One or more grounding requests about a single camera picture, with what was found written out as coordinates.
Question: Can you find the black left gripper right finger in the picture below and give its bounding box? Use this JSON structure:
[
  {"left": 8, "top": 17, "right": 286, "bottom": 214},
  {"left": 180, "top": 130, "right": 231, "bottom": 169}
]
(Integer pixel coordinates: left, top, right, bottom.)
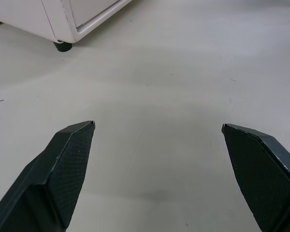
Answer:
[{"left": 221, "top": 123, "right": 290, "bottom": 232}]

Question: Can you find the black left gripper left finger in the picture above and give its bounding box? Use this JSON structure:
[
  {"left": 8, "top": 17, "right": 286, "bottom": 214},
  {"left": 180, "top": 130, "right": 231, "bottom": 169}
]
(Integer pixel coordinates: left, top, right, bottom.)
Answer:
[{"left": 0, "top": 120, "right": 96, "bottom": 232}]

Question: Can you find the black rubber foot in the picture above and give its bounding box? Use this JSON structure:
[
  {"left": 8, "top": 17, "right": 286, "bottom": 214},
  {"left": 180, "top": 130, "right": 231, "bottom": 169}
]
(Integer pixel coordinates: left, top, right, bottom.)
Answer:
[{"left": 53, "top": 41, "right": 73, "bottom": 53}]

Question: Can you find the white cabinet with black feet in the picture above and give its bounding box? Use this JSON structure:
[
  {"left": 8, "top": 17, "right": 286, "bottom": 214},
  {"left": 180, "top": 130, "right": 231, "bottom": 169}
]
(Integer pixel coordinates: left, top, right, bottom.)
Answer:
[{"left": 0, "top": 0, "right": 133, "bottom": 44}]

